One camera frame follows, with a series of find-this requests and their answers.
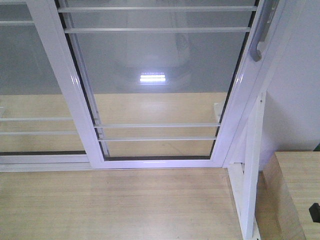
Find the light wooden side platform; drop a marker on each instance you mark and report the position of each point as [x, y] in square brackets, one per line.
[289, 183]

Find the white door frame post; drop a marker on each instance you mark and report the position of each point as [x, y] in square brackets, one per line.
[244, 170]

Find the white fixed glass panel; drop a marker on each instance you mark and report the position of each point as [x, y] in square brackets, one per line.
[36, 126]

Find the grey vertical door handle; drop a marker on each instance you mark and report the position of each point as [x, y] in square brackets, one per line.
[267, 13]

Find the white framed transparent sliding door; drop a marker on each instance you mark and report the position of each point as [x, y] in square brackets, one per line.
[174, 96]

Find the black clip at frame edge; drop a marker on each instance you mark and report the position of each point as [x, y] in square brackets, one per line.
[314, 211]

